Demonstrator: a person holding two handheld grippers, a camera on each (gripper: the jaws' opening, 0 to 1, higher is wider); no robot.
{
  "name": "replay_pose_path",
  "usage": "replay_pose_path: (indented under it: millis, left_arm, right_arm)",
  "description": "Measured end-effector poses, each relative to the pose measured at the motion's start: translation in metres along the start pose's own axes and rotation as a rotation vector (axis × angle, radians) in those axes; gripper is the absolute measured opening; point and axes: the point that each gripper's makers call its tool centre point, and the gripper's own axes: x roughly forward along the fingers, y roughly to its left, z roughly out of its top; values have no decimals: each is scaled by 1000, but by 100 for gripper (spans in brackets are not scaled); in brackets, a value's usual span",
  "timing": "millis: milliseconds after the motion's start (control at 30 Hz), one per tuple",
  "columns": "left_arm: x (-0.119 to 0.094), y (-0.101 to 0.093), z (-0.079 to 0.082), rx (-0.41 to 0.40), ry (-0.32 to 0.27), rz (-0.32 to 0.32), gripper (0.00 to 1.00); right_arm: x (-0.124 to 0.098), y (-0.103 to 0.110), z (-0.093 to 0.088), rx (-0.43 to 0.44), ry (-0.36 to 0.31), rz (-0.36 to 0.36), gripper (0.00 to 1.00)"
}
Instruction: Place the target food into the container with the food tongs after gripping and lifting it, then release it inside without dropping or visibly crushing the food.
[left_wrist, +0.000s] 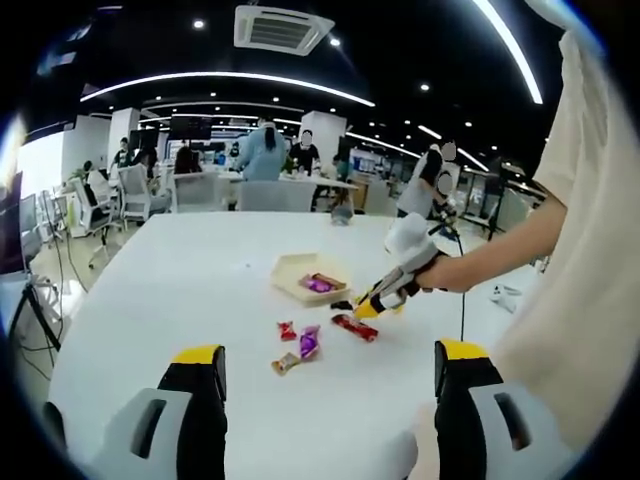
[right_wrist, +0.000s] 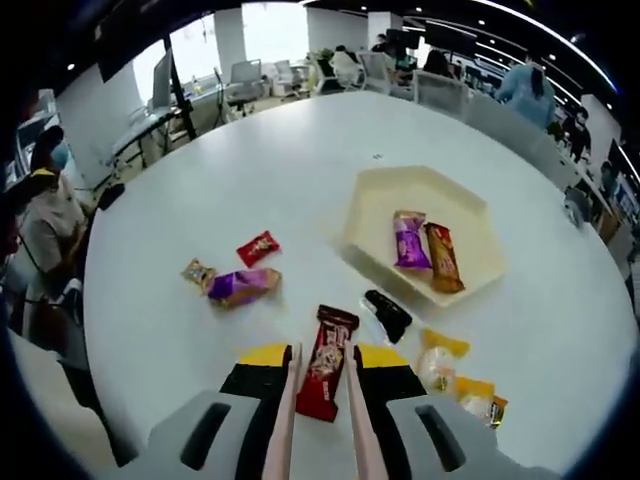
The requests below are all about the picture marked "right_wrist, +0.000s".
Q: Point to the white office chair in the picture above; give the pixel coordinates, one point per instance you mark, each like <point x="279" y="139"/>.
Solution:
<point x="246" y="75"/>
<point x="440" y="92"/>
<point x="376" y="70"/>
<point x="285" y="75"/>

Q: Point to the pale bun food packet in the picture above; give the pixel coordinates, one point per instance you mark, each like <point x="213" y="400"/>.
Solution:
<point x="437" y="367"/>

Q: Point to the black food packet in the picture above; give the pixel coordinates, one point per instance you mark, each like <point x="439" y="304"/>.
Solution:
<point x="390" y="312"/>

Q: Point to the small brown candy food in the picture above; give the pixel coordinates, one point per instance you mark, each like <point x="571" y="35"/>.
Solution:
<point x="499" y="412"/>

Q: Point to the gold purple-label food bar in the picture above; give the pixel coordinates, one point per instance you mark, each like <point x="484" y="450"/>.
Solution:
<point x="410" y="245"/>

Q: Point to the cream hexagonal container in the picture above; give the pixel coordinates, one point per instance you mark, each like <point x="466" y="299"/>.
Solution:
<point x="380" y="210"/>

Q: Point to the black hanging display screen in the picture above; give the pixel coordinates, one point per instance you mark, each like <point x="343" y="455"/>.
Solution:
<point x="125" y="60"/>

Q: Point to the small orange candy food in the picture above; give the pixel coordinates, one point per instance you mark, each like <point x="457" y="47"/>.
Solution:
<point x="198" y="274"/>

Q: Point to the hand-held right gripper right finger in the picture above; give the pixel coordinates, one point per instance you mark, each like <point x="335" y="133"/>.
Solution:
<point x="395" y="385"/>

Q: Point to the large monitor on stand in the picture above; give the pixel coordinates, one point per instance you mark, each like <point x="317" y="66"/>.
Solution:
<point x="161" y="80"/>

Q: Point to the white desk black legs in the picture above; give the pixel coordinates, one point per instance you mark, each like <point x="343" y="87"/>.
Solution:
<point x="145" y="122"/>

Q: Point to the purple food packet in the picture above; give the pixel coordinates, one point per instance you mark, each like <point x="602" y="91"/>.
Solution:
<point x="240" y="286"/>

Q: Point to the pink food tongs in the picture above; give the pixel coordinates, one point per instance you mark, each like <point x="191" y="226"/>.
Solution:
<point x="282" y="430"/>

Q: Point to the grey office chair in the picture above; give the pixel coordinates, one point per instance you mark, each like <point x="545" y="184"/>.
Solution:
<point x="510" y="130"/>

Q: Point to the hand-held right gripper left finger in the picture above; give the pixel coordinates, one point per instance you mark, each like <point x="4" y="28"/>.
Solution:
<point x="250" y="395"/>

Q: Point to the grey crumpled object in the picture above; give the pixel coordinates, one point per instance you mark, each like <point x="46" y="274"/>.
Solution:
<point x="576" y="207"/>

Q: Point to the small black object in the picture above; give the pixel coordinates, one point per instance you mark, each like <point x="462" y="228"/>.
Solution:
<point x="111" y="196"/>

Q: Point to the black hanging monitor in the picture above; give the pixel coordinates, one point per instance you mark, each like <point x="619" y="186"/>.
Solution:
<point x="450" y="37"/>

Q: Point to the dark red food bar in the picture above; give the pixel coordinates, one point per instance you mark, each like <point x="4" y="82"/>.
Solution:
<point x="327" y="360"/>

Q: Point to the white chair black seat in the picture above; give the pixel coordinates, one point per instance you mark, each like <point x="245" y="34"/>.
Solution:
<point x="325" y="80"/>

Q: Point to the red candy food packet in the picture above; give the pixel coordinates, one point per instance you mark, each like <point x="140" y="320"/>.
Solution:
<point x="257" y="249"/>

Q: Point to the brown food bar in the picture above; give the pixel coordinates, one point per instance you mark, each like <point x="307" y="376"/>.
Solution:
<point x="442" y="260"/>

